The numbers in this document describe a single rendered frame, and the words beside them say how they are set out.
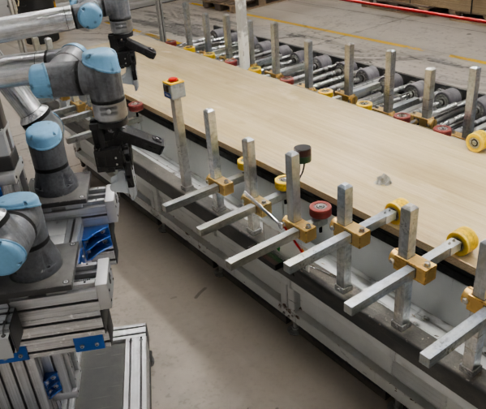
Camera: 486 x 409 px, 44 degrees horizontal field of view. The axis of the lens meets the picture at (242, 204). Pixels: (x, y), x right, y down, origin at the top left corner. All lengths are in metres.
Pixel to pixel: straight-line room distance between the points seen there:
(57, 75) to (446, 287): 1.36
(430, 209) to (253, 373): 1.14
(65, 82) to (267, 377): 1.81
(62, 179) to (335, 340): 1.34
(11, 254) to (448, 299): 1.34
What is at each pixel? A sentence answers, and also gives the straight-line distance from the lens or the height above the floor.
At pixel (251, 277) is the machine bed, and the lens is 3.07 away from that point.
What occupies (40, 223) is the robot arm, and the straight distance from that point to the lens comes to 1.70.
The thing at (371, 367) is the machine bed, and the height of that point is 0.17.
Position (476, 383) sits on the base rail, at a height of 0.70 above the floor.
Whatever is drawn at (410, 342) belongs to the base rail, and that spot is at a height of 0.70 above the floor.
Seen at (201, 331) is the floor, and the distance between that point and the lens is 3.04.
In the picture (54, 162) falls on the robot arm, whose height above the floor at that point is 1.16.
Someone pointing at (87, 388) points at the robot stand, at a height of 0.21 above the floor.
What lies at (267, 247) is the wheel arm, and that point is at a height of 0.86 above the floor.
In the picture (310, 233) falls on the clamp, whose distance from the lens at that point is 2.11.
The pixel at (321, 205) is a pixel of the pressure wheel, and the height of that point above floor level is 0.91.
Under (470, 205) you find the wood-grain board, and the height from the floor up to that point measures 0.90.
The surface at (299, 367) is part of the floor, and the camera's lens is 2.82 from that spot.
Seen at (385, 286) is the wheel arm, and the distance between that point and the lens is 1.70.
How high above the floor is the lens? 1.99
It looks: 30 degrees down
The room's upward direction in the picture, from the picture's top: 5 degrees counter-clockwise
